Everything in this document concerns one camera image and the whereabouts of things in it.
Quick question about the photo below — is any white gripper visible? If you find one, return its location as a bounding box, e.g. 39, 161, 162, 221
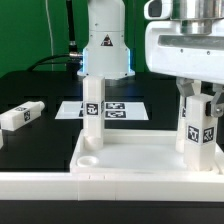
144, 0, 224, 97

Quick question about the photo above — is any white desk top tray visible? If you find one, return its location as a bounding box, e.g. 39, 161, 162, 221
70, 129, 221, 175

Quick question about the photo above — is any white front fence bar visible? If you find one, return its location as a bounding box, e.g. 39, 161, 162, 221
0, 173, 224, 202

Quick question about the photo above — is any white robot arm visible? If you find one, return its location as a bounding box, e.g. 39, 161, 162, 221
79, 0, 224, 117

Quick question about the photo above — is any white thin cable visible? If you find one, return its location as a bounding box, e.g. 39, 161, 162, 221
44, 0, 55, 72

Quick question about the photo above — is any black cable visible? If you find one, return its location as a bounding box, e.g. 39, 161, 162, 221
26, 0, 84, 72

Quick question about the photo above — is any white fiducial marker sheet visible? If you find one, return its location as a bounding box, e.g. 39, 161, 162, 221
56, 101, 148, 120

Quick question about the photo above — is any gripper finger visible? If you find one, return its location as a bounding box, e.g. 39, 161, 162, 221
205, 84, 224, 118

